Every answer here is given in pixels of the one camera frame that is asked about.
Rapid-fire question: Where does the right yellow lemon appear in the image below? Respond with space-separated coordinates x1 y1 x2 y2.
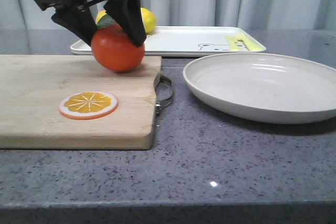
141 7 157 34

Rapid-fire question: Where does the left yellow lemon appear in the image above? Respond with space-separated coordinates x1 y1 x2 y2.
96 10 106 24

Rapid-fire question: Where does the orange slice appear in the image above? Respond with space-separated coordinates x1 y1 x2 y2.
58 91 118 120

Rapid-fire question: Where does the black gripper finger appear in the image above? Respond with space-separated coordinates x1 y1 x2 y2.
104 0 146 47
51 7 98 46

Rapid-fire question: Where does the grey curtain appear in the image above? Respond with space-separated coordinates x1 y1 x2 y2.
1 0 335 30

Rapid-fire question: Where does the yellow-green plastic knife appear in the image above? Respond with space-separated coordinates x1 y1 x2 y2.
224 35 241 51

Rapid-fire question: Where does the white bear-print tray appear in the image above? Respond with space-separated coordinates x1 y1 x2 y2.
70 26 267 57

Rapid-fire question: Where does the yellow lemon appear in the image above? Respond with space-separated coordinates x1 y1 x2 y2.
96 10 106 24
141 7 157 34

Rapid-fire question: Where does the yellow-green plastic fork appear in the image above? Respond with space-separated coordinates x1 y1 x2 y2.
235 34 262 51

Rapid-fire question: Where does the dark green lime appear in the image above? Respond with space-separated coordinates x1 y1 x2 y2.
97 14 116 29

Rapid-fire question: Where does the wooden cutting board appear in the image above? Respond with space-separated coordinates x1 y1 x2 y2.
1 55 162 150

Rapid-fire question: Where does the beige round plate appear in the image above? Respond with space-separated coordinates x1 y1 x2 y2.
183 52 335 124

